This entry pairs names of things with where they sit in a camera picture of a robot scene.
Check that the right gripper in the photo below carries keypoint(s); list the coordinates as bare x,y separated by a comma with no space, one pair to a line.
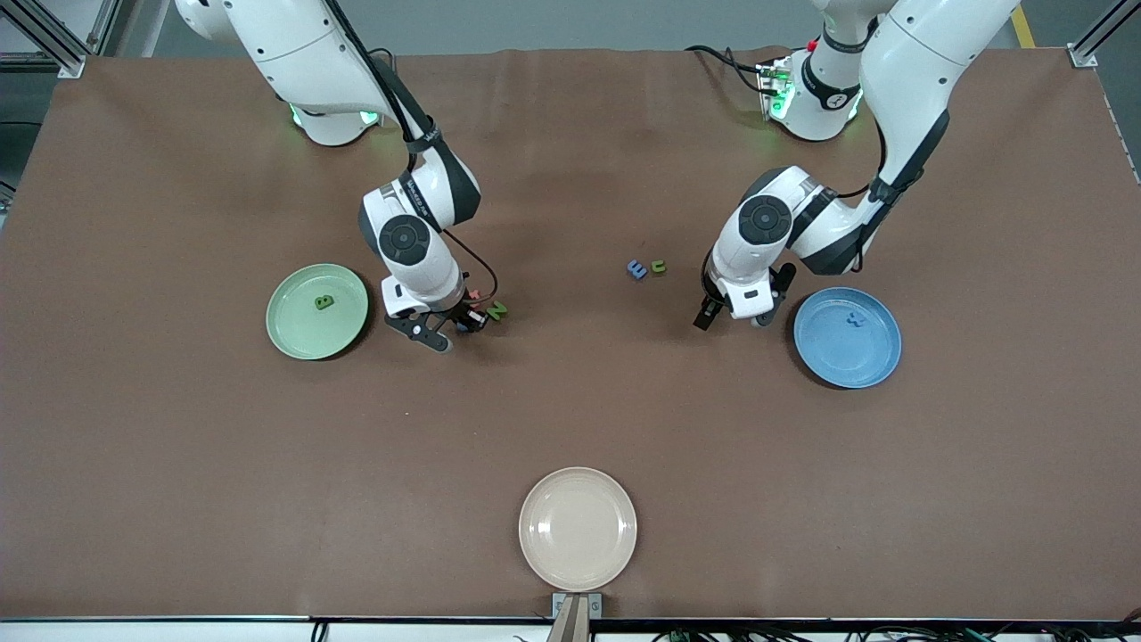
463,314

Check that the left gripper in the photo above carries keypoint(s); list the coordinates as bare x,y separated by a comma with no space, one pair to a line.
710,308

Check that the green letter N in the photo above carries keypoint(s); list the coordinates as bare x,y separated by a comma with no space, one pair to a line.
497,310

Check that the blue letter m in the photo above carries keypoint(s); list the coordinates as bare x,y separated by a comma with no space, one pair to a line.
636,268

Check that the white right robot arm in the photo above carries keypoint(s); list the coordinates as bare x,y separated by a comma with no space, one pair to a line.
312,53

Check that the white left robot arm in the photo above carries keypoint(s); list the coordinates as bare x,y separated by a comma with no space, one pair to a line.
927,53

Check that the brown table cover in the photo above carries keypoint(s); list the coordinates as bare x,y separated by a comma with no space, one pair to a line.
570,419

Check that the blue plate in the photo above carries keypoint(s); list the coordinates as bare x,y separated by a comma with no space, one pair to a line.
847,352

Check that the green plate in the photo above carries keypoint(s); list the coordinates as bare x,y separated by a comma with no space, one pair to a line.
307,330

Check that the beige plate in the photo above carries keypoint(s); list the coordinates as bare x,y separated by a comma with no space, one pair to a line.
578,529

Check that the grey camera pole bracket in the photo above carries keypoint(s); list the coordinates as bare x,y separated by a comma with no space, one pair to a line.
575,624

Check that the aluminium frame profile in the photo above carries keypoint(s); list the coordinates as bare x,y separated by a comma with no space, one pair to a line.
1083,55
71,62

